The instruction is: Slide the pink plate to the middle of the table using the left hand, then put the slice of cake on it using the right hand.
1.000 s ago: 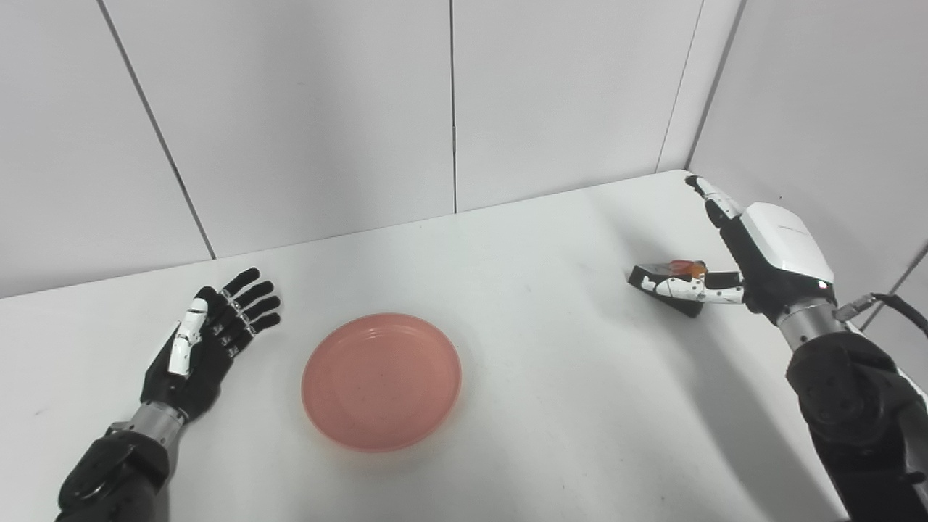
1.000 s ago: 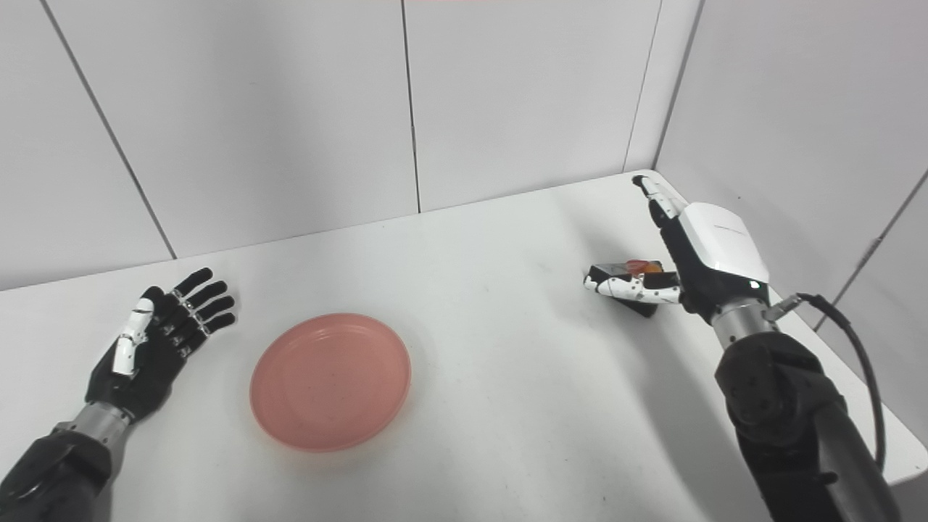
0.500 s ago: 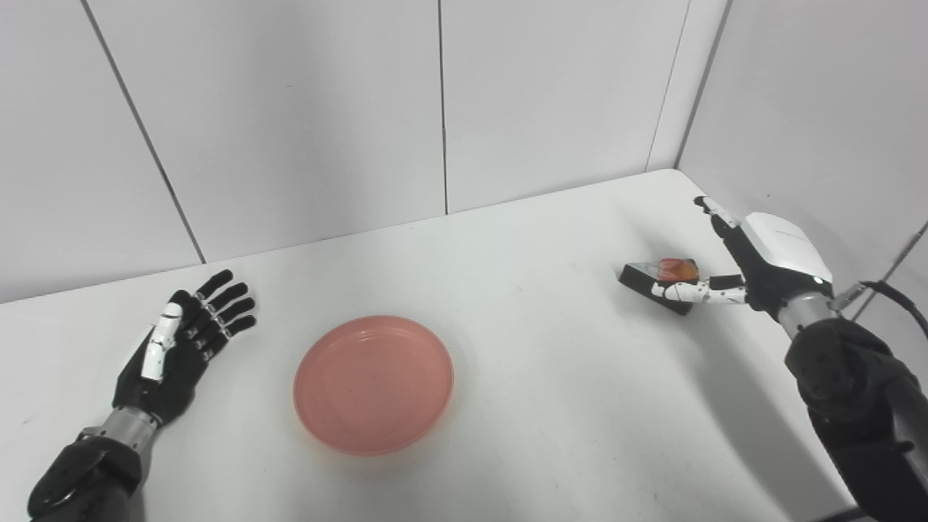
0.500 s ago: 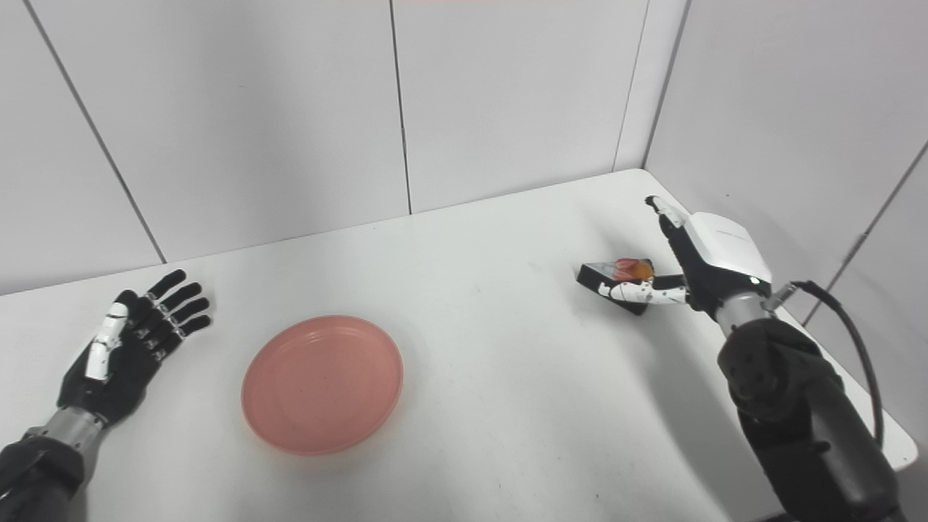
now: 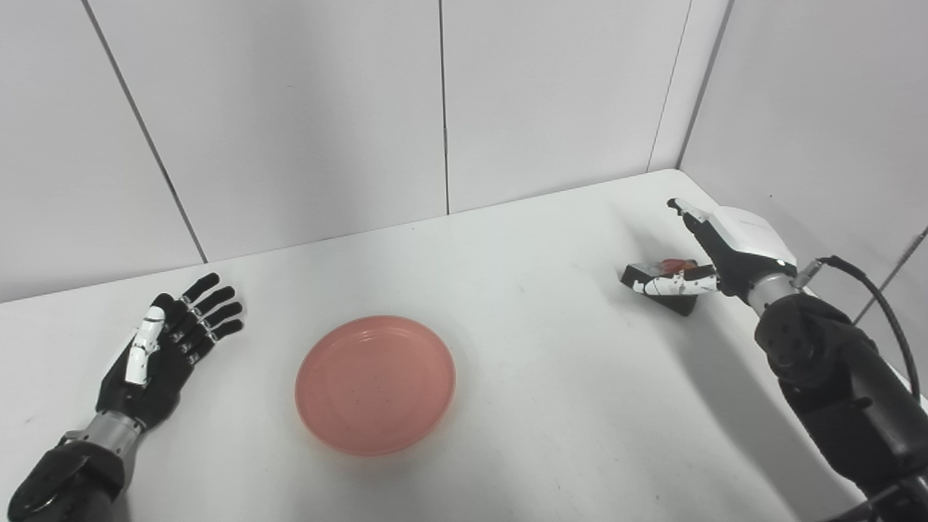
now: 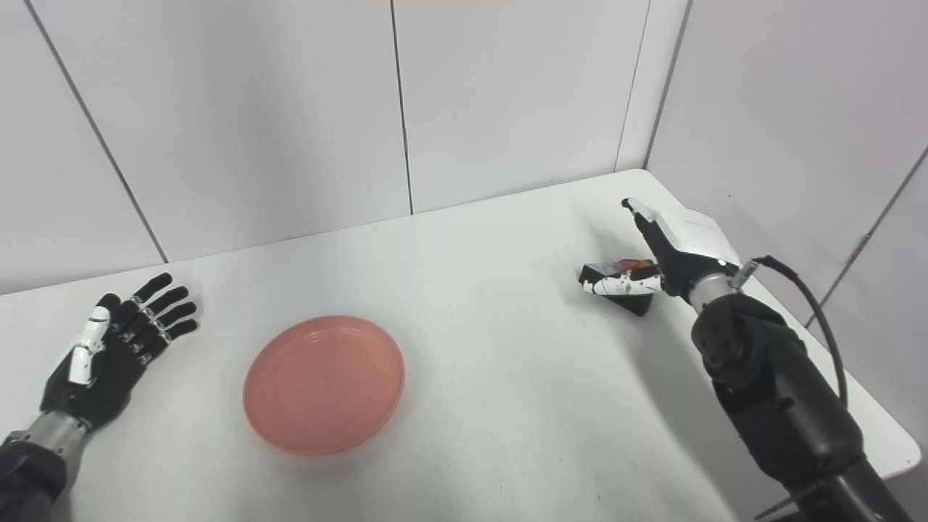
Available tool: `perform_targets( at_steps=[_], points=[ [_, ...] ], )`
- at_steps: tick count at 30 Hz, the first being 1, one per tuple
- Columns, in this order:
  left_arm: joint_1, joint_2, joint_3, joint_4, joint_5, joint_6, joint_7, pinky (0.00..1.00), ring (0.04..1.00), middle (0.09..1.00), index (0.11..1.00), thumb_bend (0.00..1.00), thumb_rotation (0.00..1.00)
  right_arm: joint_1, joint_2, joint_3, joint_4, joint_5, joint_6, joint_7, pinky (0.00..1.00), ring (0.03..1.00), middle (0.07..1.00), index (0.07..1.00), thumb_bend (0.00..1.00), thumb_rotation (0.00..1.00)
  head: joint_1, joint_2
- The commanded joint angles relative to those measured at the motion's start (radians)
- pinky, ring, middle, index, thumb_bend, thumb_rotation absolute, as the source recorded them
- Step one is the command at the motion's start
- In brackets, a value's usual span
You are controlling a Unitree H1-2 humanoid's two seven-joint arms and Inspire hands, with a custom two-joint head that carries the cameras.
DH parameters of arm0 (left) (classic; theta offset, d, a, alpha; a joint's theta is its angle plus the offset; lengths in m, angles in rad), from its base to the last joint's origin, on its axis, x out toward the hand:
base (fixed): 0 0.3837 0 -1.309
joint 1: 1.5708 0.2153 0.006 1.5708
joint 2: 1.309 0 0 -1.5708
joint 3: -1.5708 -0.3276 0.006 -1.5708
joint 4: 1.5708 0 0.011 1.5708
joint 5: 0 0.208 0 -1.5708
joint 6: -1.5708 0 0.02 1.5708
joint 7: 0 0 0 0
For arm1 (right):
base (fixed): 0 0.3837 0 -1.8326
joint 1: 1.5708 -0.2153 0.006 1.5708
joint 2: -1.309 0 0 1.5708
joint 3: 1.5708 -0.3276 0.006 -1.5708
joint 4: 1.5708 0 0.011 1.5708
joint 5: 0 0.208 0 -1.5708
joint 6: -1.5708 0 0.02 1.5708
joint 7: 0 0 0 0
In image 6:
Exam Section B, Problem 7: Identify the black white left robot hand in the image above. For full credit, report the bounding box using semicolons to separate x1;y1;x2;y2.
40;273;199;432

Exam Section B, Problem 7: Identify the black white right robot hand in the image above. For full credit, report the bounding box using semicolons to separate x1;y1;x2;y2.
583;197;742;301

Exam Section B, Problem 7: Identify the chocolate cake slice with fruit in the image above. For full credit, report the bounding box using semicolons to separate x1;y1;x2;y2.
578;258;658;317

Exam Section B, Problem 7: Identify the pink round plate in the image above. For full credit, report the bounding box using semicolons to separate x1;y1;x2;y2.
243;315;406;457

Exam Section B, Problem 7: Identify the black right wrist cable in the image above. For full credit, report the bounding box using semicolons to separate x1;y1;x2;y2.
731;255;849;408

